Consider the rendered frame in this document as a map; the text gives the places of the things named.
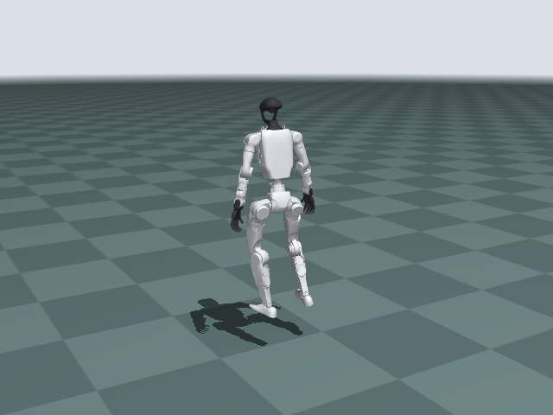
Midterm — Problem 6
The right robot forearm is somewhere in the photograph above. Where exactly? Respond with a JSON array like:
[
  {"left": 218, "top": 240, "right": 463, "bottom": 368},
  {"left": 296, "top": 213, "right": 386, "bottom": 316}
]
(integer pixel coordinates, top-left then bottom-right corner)
[{"left": 300, "top": 165, "right": 313, "bottom": 195}]

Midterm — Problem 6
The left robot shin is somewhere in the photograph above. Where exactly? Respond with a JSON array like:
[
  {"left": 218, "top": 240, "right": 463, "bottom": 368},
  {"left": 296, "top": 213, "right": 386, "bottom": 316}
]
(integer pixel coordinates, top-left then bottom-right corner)
[{"left": 250, "top": 252, "right": 272, "bottom": 308}]

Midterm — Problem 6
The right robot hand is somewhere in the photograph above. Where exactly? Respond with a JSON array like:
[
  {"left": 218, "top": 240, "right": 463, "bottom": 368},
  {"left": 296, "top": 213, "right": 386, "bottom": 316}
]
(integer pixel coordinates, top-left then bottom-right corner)
[{"left": 301, "top": 188, "right": 315, "bottom": 214}]

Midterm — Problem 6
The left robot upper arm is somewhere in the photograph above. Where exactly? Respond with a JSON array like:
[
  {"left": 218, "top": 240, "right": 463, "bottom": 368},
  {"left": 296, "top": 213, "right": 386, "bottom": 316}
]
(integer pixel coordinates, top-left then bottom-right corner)
[{"left": 240, "top": 132, "right": 261, "bottom": 177}]

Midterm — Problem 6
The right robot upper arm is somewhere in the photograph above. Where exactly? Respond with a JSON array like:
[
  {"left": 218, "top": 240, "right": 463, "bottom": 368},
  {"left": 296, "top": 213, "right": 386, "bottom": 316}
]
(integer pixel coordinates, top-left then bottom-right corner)
[{"left": 291, "top": 131, "right": 309, "bottom": 171}]

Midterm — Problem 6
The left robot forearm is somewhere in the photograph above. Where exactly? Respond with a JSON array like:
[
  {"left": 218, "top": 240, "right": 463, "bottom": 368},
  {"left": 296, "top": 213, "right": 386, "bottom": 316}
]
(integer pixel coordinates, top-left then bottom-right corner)
[{"left": 234, "top": 166, "right": 249, "bottom": 207}]

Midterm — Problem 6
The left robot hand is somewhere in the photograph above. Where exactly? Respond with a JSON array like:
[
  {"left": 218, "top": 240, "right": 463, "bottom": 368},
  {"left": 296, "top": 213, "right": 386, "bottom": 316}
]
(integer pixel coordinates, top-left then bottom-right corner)
[{"left": 231, "top": 199, "right": 244, "bottom": 232}]

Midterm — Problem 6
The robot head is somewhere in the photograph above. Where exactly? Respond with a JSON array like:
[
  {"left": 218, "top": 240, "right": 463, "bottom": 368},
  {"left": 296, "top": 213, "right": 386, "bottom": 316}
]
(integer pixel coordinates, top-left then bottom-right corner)
[{"left": 259, "top": 98, "right": 283, "bottom": 131}]

